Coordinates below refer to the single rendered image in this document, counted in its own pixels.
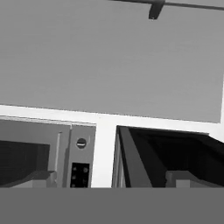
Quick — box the grey oven with button panel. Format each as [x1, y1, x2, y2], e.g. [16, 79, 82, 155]
[0, 115, 97, 188]

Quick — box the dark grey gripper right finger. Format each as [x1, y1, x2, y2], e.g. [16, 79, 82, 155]
[164, 170, 224, 188]

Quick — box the black open box appliance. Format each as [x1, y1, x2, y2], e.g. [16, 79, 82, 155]
[111, 124, 224, 188]

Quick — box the grey oven door handle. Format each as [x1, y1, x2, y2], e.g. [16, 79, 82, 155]
[55, 131, 63, 176]

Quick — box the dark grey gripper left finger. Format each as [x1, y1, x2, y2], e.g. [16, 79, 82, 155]
[0, 170, 58, 188]

